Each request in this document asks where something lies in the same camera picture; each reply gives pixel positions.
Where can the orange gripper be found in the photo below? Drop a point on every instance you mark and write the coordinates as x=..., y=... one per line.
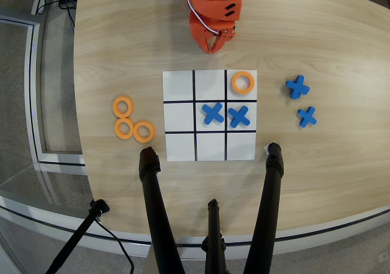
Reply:
x=199, y=31

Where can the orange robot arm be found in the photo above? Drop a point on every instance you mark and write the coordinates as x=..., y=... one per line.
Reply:
x=213, y=6

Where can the blue foam cross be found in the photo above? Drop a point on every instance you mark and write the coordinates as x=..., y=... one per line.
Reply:
x=298, y=87
x=307, y=117
x=239, y=116
x=213, y=113

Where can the white tic-tac-toe grid sheet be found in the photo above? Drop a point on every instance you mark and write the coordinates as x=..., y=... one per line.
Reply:
x=179, y=147

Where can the small white tape piece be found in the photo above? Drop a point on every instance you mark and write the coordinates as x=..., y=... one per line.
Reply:
x=266, y=148

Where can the short black tripod leg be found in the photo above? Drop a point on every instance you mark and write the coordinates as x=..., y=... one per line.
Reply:
x=214, y=231

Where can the black stand pole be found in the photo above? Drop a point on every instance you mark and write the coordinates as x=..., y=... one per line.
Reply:
x=76, y=237

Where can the gray metal floor frame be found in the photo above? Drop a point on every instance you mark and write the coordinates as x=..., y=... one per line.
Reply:
x=33, y=88

